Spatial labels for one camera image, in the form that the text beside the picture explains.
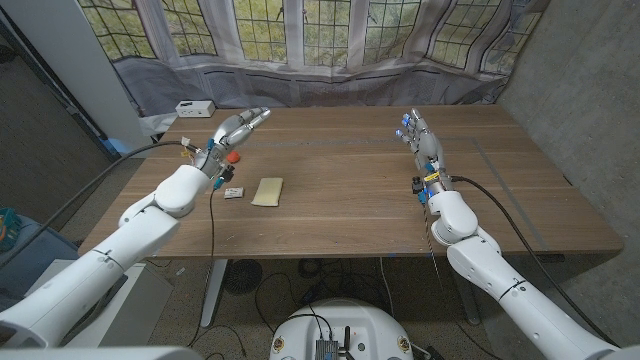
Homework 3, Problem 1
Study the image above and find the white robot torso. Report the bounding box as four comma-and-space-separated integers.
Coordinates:
268, 298, 415, 360

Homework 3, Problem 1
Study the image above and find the blue upholstered seat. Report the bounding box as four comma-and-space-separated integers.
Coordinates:
0, 214, 81, 301

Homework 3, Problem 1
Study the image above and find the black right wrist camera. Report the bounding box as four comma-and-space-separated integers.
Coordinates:
411, 175, 430, 205

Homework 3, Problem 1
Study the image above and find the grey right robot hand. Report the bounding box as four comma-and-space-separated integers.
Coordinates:
394, 107, 454, 194

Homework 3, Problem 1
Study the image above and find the round black fan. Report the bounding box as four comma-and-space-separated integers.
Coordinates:
223, 258, 264, 296

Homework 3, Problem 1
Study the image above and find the white floor cable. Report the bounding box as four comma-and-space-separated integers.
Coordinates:
378, 257, 396, 319

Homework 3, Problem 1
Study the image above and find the thin braided arm cable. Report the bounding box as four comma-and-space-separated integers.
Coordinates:
422, 202, 481, 346
187, 187, 221, 349

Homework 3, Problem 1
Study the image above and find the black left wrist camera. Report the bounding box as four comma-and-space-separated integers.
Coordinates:
214, 164, 236, 191

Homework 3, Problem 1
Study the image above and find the grey metal module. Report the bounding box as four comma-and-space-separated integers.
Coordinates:
314, 338, 340, 360

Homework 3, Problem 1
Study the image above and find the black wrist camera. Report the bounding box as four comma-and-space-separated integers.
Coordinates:
214, 164, 236, 191
411, 175, 430, 205

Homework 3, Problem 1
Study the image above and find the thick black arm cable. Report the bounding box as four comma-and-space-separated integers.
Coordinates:
0, 140, 194, 269
451, 174, 621, 347

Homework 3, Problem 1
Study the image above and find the black floor cable bundle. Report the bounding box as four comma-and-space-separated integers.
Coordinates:
254, 257, 391, 334

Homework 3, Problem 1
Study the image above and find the white robot shoulder cover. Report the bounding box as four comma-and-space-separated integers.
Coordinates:
0, 346, 204, 360

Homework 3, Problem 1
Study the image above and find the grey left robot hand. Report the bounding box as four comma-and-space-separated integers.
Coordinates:
192, 106, 273, 174

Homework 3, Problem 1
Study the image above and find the teal plastic object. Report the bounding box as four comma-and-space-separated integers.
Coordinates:
0, 207, 22, 251

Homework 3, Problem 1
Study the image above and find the white pillar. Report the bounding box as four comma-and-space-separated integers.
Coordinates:
0, 0, 154, 159

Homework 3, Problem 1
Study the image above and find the white power strip box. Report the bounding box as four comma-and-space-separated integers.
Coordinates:
174, 99, 217, 119

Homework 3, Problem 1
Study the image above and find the yellow sponge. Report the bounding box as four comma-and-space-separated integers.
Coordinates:
250, 176, 284, 208

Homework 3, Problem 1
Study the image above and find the grey table leg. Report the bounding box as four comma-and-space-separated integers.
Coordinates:
446, 255, 482, 326

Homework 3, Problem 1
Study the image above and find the white floor platform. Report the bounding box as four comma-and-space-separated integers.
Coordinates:
24, 258, 175, 349

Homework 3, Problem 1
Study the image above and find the white table leg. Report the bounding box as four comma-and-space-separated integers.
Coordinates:
199, 258, 229, 329

